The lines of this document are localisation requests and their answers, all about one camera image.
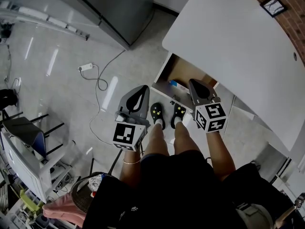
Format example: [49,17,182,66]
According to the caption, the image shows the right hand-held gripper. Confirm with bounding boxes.
[188,78,227,134]

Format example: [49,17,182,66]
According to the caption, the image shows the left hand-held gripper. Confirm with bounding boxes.
[112,85,151,152]

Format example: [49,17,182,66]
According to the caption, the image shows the blue packet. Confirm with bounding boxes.
[169,79,192,93]

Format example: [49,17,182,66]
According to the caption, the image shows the wooden drawer with white front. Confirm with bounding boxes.
[150,52,219,111]

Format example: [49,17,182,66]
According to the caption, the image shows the person's left forearm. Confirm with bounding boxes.
[118,149,142,188]

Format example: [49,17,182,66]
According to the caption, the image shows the person's right forearm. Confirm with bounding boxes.
[205,130,237,181]

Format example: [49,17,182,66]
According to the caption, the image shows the person's left black clog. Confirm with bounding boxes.
[150,102,166,130]

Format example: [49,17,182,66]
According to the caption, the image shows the person's black clog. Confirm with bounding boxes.
[170,103,187,130]
[150,102,166,130]

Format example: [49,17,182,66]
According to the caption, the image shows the person's right black clog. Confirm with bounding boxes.
[170,103,187,130]

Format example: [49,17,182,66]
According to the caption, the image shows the person's left leg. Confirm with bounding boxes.
[142,123,171,157]

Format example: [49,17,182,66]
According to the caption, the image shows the person's leg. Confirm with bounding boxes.
[142,123,171,157]
[173,122,201,156]

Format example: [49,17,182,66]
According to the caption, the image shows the person's right leg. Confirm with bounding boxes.
[173,122,201,156]

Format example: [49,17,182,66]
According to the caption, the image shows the white power strip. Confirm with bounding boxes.
[78,62,94,73]

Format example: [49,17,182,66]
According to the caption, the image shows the person's black shorts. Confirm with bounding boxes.
[140,150,215,180]

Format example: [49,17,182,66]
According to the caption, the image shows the white cat plush bag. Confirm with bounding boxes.
[88,175,106,198]

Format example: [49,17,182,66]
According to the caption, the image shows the grey refrigerator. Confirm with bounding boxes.
[40,0,154,51]

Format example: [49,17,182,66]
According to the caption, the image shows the person's black top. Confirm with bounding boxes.
[82,162,297,229]

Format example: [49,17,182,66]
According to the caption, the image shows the black chair with blue back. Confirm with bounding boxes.
[0,113,65,162]

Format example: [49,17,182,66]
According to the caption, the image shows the pink cloth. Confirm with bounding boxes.
[42,194,87,227]

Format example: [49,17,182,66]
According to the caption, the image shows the white side table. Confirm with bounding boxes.
[0,127,72,204]

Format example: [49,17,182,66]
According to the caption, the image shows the beige waist bag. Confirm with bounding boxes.
[235,203,275,229]

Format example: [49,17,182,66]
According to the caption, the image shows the grey floor cable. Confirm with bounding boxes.
[80,48,126,141]

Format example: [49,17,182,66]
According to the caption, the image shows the thin wrist bracelet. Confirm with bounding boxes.
[122,158,142,165]

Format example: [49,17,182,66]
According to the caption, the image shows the black picture frame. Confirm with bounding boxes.
[260,0,288,18]

